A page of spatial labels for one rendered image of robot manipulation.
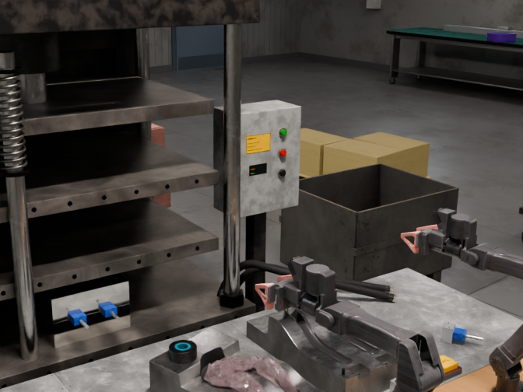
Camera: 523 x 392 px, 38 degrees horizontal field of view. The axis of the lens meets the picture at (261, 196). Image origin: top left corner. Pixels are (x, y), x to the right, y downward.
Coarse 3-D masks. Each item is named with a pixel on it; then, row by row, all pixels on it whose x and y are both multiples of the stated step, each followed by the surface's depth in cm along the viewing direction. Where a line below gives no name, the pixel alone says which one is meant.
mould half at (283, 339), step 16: (256, 320) 254; (272, 320) 240; (288, 320) 239; (256, 336) 250; (272, 336) 242; (288, 336) 234; (304, 336) 235; (320, 336) 237; (336, 336) 239; (272, 352) 243; (288, 352) 236; (304, 352) 230; (320, 352) 230; (352, 352) 229; (368, 352) 229; (384, 352) 229; (304, 368) 230; (320, 368) 223; (336, 368) 220; (368, 368) 220; (384, 368) 223; (320, 384) 225; (336, 384) 218; (352, 384) 216; (368, 384) 220; (384, 384) 225
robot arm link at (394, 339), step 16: (336, 304) 182; (352, 304) 182; (336, 320) 179; (352, 320) 176; (368, 320) 174; (352, 336) 177; (368, 336) 173; (384, 336) 170; (400, 336) 167; (416, 336) 168; (432, 336) 168; (400, 352) 164; (416, 352) 163; (432, 352) 166; (400, 368) 165; (416, 368) 162; (400, 384) 166; (416, 384) 162
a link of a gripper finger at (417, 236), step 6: (402, 234) 236; (408, 234) 233; (414, 234) 230; (420, 234) 230; (408, 240) 235; (414, 240) 231; (420, 240) 230; (414, 246) 231; (420, 246) 231; (414, 252) 231
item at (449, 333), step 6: (444, 324) 255; (450, 324) 255; (444, 330) 253; (450, 330) 252; (456, 330) 254; (462, 330) 254; (444, 336) 253; (450, 336) 253; (456, 336) 252; (462, 336) 251; (468, 336) 252; (474, 336) 252; (450, 342) 253
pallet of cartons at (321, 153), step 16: (304, 128) 717; (304, 144) 671; (320, 144) 659; (336, 144) 660; (352, 144) 661; (368, 144) 662; (384, 144) 663; (400, 144) 664; (416, 144) 665; (304, 160) 675; (320, 160) 661; (336, 160) 649; (352, 160) 637; (368, 160) 625; (384, 160) 628; (400, 160) 645; (416, 160) 663; (304, 176) 679
